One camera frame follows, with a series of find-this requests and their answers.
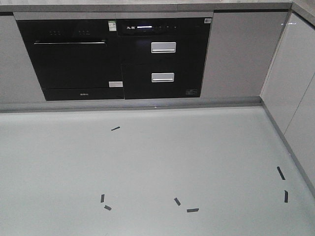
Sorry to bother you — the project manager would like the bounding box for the black two-drawer disinfection cabinet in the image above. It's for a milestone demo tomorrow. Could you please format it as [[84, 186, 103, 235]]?
[[117, 17, 212, 99]]

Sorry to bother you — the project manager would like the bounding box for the grey cabinet door panel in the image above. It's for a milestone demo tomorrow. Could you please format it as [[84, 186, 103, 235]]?
[[201, 11, 287, 98]]

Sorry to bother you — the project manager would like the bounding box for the silver lower drawer handle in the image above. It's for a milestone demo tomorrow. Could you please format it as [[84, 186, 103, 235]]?
[[151, 72, 175, 83]]

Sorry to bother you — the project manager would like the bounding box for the silver drawer handle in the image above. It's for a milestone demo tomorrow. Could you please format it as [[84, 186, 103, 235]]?
[[151, 72, 175, 83], [151, 42, 177, 54]]

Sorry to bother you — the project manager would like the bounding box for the silver upper drawer handle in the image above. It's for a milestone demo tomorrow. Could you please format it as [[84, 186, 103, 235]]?
[[151, 42, 177, 54]]

